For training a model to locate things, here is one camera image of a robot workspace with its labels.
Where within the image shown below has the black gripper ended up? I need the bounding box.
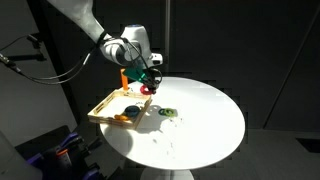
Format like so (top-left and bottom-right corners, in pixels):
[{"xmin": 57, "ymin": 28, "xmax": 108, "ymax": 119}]
[{"xmin": 144, "ymin": 68, "xmax": 164, "ymax": 95}]

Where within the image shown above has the red toy ring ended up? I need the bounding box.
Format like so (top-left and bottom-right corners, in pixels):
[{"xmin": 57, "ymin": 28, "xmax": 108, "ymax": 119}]
[{"xmin": 139, "ymin": 84, "xmax": 155, "ymax": 96}]

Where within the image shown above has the wooden tray box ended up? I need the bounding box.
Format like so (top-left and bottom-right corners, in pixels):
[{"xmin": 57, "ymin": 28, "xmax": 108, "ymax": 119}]
[{"xmin": 87, "ymin": 88, "xmax": 153, "ymax": 130}]

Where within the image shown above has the orange cylinder peg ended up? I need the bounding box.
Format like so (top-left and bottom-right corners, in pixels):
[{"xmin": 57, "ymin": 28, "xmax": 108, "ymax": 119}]
[{"xmin": 120, "ymin": 68, "xmax": 129, "ymax": 92}]

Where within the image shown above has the orange carrot toy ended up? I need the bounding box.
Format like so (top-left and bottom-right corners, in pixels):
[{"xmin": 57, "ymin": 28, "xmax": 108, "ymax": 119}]
[{"xmin": 113, "ymin": 113, "xmax": 131, "ymax": 122}]

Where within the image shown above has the grey vertical pole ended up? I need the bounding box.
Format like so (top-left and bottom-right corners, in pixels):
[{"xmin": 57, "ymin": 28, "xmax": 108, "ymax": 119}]
[{"xmin": 164, "ymin": 0, "xmax": 172, "ymax": 73}]

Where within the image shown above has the dark purple equipment stand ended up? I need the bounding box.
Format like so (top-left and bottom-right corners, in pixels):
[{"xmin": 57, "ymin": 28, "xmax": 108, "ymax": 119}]
[{"xmin": 14, "ymin": 124, "xmax": 104, "ymax": 180}]

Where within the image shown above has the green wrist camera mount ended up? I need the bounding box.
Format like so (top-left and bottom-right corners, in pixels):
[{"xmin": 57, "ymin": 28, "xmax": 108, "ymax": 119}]
[{"xmin": 123, "ymin": 66, "xmax": 149, "ymax": 84}]

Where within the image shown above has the green toy ring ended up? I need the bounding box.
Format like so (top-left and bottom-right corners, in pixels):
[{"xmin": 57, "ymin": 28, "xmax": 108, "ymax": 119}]
[{"xmin": 157, "ymin": 107, "xmax": 178, "ymax": 118}]

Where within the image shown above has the blue toy ring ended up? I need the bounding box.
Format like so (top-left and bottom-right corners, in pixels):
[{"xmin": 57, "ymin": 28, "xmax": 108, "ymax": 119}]
[{"xmin": 124, "ymin": 105, "xmax": 142, "ymax": 118}]

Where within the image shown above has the white table pedestal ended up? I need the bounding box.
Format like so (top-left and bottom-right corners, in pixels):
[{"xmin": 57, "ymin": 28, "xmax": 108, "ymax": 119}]
[{"xmin": 139, "ymin": 166, "xmax": 195, "ymax": 180}]

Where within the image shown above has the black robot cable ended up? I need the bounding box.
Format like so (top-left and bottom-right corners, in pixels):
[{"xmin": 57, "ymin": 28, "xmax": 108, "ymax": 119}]
[{"xmin": 0, "ymin": 33, "xmax": 101, "ymax": 86}]

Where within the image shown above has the black camera bracket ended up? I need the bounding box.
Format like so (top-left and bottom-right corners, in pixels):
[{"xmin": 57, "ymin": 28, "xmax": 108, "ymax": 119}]
[{"xmin": 6, "ymin": 33, "xmax": 48, "ymax": 63}]

